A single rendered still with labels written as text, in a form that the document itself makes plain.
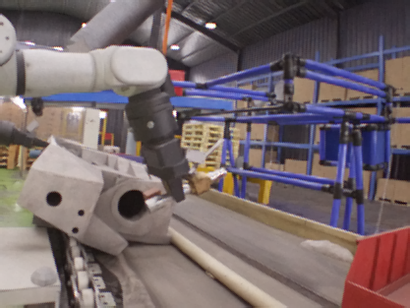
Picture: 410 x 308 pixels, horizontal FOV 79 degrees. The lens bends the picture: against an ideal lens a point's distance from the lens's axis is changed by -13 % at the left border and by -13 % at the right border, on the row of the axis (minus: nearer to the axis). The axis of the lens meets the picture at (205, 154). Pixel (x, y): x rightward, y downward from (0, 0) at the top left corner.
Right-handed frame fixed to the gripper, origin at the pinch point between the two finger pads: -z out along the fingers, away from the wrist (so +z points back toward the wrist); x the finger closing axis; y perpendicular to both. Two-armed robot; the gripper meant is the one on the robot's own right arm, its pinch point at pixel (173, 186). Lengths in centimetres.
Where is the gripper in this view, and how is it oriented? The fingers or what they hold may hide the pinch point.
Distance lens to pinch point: 57.2
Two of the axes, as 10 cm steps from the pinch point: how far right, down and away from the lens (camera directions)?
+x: -5.0, -0.7, 8.6
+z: -2.7, -9.3, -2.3
